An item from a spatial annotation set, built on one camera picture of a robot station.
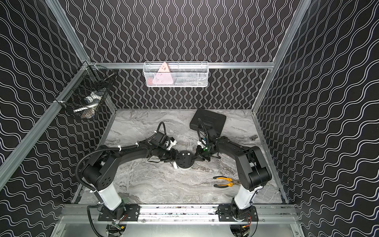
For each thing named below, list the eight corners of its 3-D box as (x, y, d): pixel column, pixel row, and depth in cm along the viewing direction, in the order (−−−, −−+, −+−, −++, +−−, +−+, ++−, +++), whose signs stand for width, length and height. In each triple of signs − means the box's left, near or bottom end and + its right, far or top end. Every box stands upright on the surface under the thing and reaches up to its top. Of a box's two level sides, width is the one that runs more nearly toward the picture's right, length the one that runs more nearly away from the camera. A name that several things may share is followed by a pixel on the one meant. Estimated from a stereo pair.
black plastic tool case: (189, 129, 110) (189, 124, 106) (198, 111, 122) (198, 106, 118) (220, 139, 105) (222, 134, 101) (226, 119, 117) (228, 114, 112)
